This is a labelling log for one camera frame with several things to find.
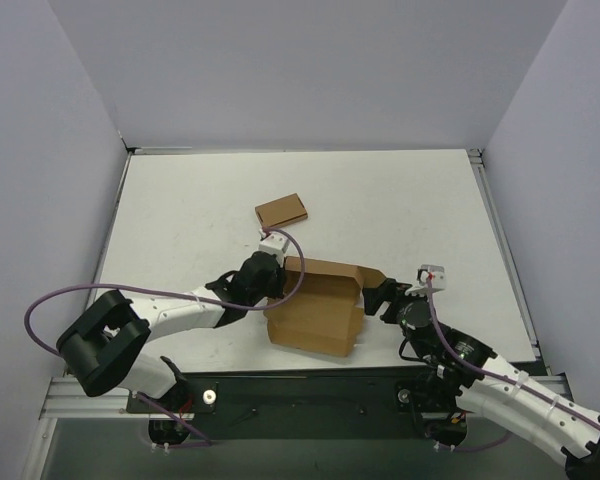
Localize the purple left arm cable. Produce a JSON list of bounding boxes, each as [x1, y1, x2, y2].
[[24, 227, 306, 449]]

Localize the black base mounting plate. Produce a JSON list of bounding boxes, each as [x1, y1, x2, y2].
[[124, 364, 486, 451]]

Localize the large cardboard box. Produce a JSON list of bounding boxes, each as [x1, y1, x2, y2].
[[264, 256, 386, 358]]

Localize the aluminium frame rail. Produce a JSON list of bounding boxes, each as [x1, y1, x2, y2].
[[40, 376, 128, 419]]

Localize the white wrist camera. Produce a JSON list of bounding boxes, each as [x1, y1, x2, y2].
[[258, 229, 290, 265], [406, 264, 447, 296]]

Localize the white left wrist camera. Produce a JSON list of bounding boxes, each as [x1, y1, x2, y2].
[[258, 229, 290, 265]]

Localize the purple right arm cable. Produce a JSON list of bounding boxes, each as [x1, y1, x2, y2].
[[424, 279, 600, 451]]

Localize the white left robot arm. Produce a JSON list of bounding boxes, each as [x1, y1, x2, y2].
[[56, 251, 286, 412]]

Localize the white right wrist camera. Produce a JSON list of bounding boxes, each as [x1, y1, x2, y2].
[[406, 264, 447, 296]]

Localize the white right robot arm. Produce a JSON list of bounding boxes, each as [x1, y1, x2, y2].
[[363, 275, 600, 479]]

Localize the small folded cardboard box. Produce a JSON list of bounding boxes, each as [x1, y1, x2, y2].
[[255, 193, 308, 228]]

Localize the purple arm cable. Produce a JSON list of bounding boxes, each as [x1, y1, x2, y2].
[[424, 279, 600, 451], [24, 227, 306, 449]]

